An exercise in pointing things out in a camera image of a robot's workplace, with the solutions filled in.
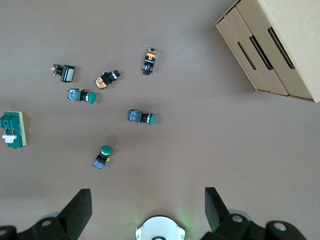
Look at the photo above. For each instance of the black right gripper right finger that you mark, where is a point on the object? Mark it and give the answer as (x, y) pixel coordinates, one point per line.
(218, 217)

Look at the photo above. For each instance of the black square button red block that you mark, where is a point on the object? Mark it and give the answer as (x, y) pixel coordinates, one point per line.
(66, 73)

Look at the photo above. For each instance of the brown cardboard box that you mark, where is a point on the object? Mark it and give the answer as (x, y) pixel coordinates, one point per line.
(287, 37)

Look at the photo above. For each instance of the green mushroom push button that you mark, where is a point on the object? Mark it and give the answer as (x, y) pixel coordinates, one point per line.
(140, 116)
(102, 156)
(80, 95)

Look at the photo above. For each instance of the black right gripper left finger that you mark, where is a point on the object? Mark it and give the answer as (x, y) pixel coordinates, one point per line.
(72, 215)

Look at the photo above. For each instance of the black button orange contact block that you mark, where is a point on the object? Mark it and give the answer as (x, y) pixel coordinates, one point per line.
(106, 80)
(150, 60)

